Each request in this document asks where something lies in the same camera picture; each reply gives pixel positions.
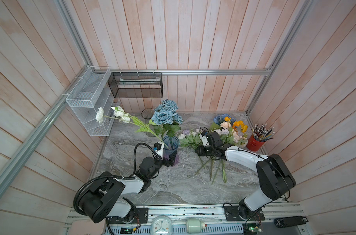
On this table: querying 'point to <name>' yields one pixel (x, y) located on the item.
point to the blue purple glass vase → (170, 143)
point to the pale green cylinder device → (194, 225)
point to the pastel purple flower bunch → (191, 139)
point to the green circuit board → (253, 227)
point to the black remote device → (282, 222)
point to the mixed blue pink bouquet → (224, 128)
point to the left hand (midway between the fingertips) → (171, 149)
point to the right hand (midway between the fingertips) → (197, 149)
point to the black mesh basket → (136, 84)
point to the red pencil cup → (253, 144)
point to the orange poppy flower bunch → (237, 123)
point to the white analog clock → (161, 225)
